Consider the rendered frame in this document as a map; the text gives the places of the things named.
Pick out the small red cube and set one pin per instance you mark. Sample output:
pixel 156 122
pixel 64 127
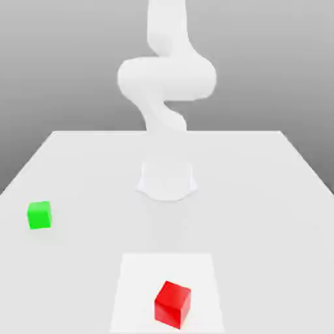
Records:
pixel 171 305

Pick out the small green cube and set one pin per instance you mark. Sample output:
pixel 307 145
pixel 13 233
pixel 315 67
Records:
pixel 39 215

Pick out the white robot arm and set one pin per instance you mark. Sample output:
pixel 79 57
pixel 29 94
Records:
pixel 167 78

